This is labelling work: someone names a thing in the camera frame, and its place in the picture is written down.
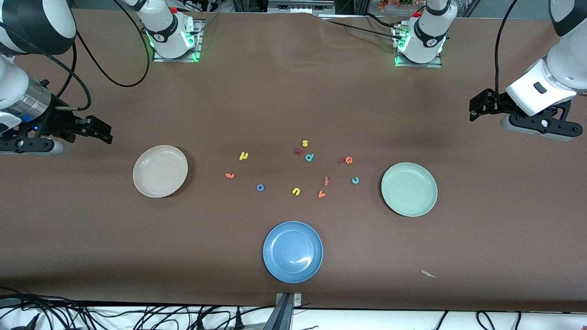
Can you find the orange artificial flowers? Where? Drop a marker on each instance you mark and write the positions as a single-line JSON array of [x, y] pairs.
[[390, 3]]

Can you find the blue plate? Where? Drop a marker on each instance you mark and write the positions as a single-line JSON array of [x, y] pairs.
[[292, 252]]

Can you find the grey power strip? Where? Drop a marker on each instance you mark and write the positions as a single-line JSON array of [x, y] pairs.
[[300, 7]]

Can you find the beige brown plate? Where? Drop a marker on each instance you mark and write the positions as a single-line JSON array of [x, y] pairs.
[[160, 171]]

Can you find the metal table clamp bracket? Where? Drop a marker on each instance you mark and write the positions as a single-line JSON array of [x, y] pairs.
[[288, 300]]

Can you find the yellow letter h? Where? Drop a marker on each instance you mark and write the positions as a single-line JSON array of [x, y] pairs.
[[243, 156]]

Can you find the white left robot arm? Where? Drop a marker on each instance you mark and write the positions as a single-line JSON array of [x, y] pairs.
[[568, 64]]

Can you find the brown table cover sheet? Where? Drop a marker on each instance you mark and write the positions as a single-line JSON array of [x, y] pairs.
[[293, 91]]

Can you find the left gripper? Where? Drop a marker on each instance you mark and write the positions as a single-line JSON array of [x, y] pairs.
[[498, 102]]

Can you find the white paper scrap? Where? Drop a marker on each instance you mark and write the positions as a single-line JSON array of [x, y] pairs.
[[429, 274]]

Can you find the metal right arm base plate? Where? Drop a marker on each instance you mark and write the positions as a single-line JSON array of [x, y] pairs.
[[176, 58]]

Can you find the pale green plate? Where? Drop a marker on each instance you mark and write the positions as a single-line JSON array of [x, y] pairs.
[[409, 189]]

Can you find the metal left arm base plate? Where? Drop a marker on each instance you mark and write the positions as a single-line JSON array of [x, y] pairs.
[[419, 65]]

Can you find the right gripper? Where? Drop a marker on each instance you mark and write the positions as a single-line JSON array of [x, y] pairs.
[[56, 120]]

